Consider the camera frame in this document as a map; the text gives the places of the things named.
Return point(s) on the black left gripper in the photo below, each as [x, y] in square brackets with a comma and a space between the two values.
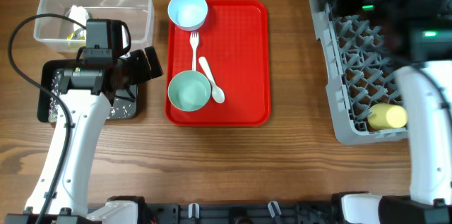
[143, 73]

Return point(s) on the green bowl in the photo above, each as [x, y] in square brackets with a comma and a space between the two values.
[189, 91]

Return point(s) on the white plastic spoon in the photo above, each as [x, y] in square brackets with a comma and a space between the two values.
[216, 92]

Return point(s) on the light blue bowl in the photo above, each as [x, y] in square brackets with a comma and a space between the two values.
[188, 15]

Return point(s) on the yellow snack wrapper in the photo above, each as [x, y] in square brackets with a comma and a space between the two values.
[78, 34]

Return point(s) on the white tissue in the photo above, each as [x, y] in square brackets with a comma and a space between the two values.
[79, 14]

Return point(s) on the yellow plastic cup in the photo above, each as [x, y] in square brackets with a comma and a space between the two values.
[387, 116]

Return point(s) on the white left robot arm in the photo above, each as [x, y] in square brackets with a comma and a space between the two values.
[87, 91]

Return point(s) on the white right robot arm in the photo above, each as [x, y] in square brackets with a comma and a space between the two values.
[417, 39]

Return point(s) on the black food waste bin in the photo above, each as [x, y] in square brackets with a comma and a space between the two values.
[47, 71]

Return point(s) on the clear plastic waste bin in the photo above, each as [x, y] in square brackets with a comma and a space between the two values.
[53, 32]

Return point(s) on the grey dishwasher rack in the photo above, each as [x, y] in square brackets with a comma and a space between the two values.
[358, 76]

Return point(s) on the white plastic fork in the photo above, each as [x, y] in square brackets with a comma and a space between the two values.
[194, 41]

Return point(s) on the white rice grains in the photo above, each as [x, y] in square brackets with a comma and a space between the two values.
[124, 106]

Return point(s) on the red plastic tray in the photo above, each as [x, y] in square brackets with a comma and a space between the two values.
[234, 40]

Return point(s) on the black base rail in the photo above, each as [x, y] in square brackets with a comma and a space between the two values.
[304, 212]

